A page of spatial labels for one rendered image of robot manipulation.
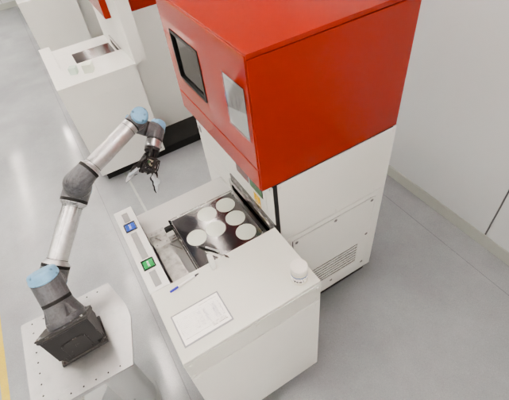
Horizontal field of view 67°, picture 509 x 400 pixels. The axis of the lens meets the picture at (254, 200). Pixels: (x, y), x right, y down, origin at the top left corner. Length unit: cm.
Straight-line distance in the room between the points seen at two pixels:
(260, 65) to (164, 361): 194
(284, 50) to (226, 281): 93
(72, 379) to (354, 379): 149
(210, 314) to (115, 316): 49
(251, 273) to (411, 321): 134
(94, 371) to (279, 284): 83
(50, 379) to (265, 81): 144
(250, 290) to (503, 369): 164
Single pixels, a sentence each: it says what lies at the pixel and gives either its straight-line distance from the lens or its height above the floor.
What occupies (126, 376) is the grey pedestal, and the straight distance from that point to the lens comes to 217.
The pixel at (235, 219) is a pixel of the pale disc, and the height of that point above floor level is 90.
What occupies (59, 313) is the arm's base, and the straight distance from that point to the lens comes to 170.
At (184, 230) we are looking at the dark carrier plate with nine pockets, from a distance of 195.
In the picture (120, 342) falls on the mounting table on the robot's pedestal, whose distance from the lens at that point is 183.
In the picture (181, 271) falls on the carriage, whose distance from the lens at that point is 183.
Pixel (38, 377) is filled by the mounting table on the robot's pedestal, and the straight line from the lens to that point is 193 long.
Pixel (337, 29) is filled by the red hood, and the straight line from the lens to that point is 143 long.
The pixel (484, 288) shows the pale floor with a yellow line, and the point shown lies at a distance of 297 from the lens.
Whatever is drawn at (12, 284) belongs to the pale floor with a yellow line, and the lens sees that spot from 349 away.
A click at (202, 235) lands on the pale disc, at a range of 190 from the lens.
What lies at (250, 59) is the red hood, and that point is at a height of 180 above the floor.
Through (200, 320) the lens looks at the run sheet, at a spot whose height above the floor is 97.
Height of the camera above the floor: 236
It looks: 47 degrees down
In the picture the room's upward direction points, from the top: 8 degrees counter-clockwise
